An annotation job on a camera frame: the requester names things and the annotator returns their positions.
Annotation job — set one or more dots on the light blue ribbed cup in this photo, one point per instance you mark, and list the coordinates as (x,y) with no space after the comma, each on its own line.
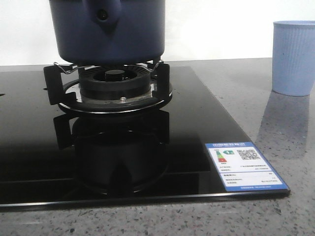
(293,59)

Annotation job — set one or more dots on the black pot support grate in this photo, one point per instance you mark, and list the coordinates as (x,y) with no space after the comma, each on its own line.
(63,88)

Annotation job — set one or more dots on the dark blue cooking pot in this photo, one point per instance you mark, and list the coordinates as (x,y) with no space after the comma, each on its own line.
(100,32)

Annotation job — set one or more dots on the black gas burner head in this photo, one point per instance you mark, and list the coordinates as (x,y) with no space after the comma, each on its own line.
(114,82)

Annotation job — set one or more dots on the blue energy rating sticker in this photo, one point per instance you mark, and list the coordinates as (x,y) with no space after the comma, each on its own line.
(242,167)

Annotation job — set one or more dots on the black glass gas cooktop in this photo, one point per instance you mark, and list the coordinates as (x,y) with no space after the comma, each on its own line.
(52,158)

